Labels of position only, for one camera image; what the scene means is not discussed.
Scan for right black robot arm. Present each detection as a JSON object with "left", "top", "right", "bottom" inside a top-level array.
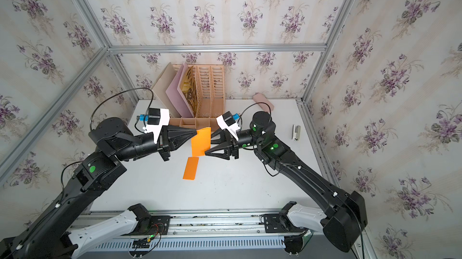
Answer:
[{"left": 205, "top": 111, "right": 368, "bottom": 253}]

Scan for beige board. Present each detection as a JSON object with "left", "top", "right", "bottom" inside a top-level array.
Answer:
[{"left": 152, "top": 63, "right": 180, "bottom": 118}]

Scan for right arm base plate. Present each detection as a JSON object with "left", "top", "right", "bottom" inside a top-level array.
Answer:
[{"left": 260, "top": 213, "right": 308, "bottom": 234}]

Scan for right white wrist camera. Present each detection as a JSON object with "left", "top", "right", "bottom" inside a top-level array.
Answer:
[{"left": 216, "top": 112, "right": 241, "bottom": 140}]

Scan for small grey stapler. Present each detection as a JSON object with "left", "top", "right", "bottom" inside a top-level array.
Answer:
[{"left": 292, "top": 124, "right": 301, "bottom": 141}]

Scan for peach desk organizer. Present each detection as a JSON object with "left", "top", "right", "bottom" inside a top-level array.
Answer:
[{"left": 169, "top": 64, "right": 226, "bottom": 132}]

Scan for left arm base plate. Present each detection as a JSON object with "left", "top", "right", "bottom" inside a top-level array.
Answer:
[{"left": 123, "top": 216, "right": 172, "bottom": 236}]

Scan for white perforated cable tray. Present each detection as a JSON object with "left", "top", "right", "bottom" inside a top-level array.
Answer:
[{"left": 91, "top": 236, "right": 286, "bottom": 253}]

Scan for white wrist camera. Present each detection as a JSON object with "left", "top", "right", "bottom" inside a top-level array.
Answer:
[
  {"left": 137, "top": 108, "right": 170, "bottom": 143},
  {"left": 216, "top": 112, "right": 241, "bottom": 140}
]

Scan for yellow patterned book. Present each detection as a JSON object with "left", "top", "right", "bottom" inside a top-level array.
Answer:
[{"left": 180, "top": 65, "right": 198, "bottom": 117}]

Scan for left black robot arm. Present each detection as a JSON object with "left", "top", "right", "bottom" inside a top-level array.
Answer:
[{"left": 1, "top": 107, "right": 197, "bottom": 259}]

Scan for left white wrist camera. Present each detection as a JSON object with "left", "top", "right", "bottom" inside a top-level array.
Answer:
[{"left": 137, "top": 108, "right": 170, "bottom": 143}]

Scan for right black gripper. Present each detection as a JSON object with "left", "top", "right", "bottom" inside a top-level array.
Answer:
[{"left": 204, "top": 128, "right": 266, "bottom": 164}]

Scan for orange square paper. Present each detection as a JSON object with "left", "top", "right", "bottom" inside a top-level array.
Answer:
[
  {"left": 183, "top": 157, "right": 199, "bottom": 180},
  {"left": 191, "top": 127, "right": 211, "bottom": 157}
]

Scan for aluminium mounting rail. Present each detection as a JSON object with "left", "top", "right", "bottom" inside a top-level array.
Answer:
[{"left": 64, "top": 208, "right": 365, "bottom": 240}]

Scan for pink board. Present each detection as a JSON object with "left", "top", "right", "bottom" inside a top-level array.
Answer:
[{"left": 166, "top": 63, "right": 194, "bottom": 118}]

